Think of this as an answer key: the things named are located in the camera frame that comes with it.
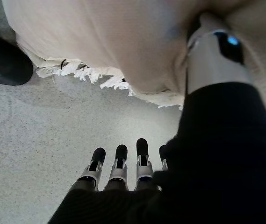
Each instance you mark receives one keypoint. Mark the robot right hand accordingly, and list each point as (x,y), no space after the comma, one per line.
(217,151)

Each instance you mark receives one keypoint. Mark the white fringed cushion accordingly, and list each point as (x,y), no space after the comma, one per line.
(100,35)

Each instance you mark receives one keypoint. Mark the robot right leg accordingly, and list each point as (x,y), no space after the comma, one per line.
(4,60)

